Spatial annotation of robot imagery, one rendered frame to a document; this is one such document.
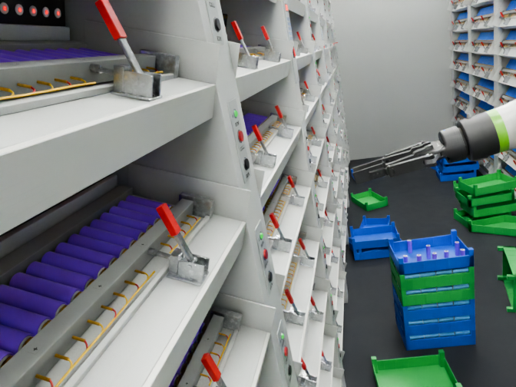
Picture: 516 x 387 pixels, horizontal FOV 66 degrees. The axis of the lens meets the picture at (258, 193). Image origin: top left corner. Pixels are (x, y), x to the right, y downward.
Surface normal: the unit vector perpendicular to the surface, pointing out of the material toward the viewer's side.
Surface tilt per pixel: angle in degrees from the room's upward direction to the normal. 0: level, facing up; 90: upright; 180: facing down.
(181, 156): 90
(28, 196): 110
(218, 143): 90
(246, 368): 20
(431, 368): 0
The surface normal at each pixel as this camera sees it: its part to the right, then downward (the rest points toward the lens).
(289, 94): -0.21, 0.36
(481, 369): -0.19, -0.93
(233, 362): 0.15, -0.91
